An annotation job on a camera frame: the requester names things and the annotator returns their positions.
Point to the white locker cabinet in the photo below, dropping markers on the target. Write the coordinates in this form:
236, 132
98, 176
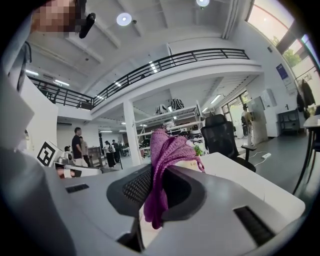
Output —
260, 120

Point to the person's head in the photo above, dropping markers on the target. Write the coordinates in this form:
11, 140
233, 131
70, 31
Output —
56, 17

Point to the black shelf unit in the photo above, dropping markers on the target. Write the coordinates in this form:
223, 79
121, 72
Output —
288, 122

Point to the person's white jacket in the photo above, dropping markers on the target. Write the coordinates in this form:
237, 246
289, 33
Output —
13, 112

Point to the white power strip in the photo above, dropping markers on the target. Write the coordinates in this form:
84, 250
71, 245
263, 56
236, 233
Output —
266, 155

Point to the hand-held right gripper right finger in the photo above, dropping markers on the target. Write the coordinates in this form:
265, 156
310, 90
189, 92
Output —
212, 225

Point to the hanging dark coats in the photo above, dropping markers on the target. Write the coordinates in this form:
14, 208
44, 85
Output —
307, 95

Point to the round ceiling lamp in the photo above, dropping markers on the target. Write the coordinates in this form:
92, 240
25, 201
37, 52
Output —
123, 19
202, 2

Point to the black mesh office chair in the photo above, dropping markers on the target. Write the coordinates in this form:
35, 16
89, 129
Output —
220, 137

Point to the purple cloth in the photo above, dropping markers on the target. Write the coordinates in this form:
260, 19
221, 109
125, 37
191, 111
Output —
162, 155

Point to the potted flower plant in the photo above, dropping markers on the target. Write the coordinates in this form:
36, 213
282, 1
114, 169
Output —
193, 160

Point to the group of black white helmets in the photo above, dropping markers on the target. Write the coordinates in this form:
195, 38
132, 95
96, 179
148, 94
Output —
170, 106

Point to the white shelf rack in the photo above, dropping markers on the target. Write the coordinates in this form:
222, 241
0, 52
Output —
172, 120

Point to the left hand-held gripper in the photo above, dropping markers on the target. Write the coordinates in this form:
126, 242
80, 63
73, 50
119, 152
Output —
48, 153

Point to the black head camera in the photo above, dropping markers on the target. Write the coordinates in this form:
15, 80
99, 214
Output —
86, 25

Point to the blue wall poster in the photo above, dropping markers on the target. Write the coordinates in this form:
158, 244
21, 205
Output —
283, 73

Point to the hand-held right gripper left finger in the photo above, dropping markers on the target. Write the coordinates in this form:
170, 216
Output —
95, 212

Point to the black balcony railing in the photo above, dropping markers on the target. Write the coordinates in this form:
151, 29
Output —
175, 60

